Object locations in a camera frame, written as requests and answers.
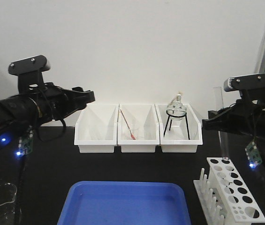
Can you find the green circuit board left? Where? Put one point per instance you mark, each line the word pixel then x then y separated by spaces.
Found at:
pixel 253 155

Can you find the blue plastic tray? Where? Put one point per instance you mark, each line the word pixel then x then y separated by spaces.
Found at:
pixel 124 203

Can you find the green circuit board right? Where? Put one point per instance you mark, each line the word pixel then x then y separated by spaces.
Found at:
pixel 25 144

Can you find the white test tube rack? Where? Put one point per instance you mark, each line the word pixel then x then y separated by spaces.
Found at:
pixel 224 196

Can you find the middle white storage bin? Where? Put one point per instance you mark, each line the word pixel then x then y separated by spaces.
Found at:
pixel 144 117

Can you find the red striped glass rod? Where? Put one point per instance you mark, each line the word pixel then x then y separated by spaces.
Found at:
pixel 128 127

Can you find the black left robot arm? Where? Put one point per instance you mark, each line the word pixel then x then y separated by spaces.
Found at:
pixel 30 110

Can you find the white storage bin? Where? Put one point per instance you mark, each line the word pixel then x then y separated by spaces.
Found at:
pixel 176 140
pixel 96 129
pixel 144 117

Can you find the small glass beaker in bin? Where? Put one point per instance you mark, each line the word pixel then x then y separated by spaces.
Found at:
pixel 133 134

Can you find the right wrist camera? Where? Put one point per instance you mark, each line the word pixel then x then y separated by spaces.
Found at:
pixel 251 87

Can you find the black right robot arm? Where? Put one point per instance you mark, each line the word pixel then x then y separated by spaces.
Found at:
pixel 259 140

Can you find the right white storage bin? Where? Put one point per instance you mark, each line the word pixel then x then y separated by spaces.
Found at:
pixel 176 140

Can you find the left white storage bin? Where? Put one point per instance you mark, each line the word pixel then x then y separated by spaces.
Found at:
pixel 96 129

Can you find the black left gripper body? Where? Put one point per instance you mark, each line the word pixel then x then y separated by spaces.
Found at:
pixel 57 103

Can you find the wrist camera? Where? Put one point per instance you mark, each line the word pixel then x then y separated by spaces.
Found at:
pixel 251 87
pixel 29 72

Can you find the green circuit board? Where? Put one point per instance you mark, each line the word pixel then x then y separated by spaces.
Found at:
pixel 25 144
pixel 253 155

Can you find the black tripod stand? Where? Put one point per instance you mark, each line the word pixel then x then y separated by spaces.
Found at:
pixel 169 124

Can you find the round glass flask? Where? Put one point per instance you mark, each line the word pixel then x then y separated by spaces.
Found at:
pixel 175 109

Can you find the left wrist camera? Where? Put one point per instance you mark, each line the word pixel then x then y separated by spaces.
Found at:
pixel 29 72

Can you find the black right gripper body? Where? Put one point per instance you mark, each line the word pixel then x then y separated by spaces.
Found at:
pixel 241 119

